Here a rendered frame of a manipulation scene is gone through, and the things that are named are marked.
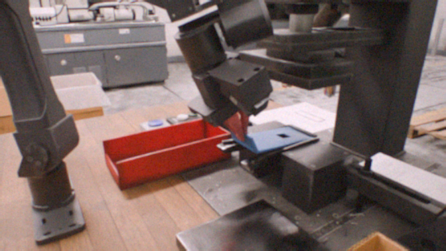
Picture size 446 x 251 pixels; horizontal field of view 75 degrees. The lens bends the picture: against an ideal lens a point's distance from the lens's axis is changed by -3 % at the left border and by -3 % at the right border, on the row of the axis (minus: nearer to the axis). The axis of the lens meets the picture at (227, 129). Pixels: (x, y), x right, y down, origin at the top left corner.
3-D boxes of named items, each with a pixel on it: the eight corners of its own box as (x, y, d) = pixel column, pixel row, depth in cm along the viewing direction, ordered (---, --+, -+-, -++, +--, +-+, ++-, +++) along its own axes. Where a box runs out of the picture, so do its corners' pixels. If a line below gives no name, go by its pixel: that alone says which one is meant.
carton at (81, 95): (42, 128, 287) (30, 77, 268) (106, 117, 314) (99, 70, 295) (41, 157, 231) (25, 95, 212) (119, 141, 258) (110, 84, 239)
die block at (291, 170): (237, 165, 65) (238, 133, 62) (273, 154, 70) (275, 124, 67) (307, 215, 50) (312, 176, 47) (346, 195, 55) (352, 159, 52)
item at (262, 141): (225, 140, 54) (227, 124, 53) (288, 128, 62) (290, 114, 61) (249, 155, 49) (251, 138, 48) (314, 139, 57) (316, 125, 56)
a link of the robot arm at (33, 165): (74, 122, 51) (42, 122, 51) (44, 144, 43) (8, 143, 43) (80, 155, 53) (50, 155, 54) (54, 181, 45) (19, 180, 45)
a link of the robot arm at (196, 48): (234, 48, 45) (217, 4, 41) (237, 63, 41) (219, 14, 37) (192, 65, 46) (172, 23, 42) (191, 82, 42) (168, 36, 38)
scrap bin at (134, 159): (105, 165, 65) (101, 139, 63) (205, 139, 78) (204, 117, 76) (121, 191, 56) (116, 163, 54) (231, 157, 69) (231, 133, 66)
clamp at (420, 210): (335, 204, 52) (343, 153, 49) (347, 198, 54) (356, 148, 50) (421, 257, 41) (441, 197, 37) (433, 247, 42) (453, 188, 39)
